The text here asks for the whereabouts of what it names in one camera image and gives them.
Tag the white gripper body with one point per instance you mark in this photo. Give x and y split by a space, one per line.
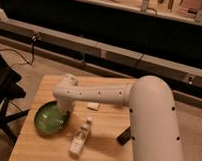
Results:
65 105

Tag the green ceramic bowl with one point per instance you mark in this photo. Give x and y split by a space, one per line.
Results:
49 120

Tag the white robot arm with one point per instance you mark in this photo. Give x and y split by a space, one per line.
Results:
152 113

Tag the small white block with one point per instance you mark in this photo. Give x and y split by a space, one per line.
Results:
93 106

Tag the small clear plastic bottle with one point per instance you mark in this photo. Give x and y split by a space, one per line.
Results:
79 138

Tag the black office chair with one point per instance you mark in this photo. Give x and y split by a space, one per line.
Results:
9 90

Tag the dark object on table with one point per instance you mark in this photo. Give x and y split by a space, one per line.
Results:
124 137

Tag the long grey metal rail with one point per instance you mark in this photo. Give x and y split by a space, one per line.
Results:
162 67

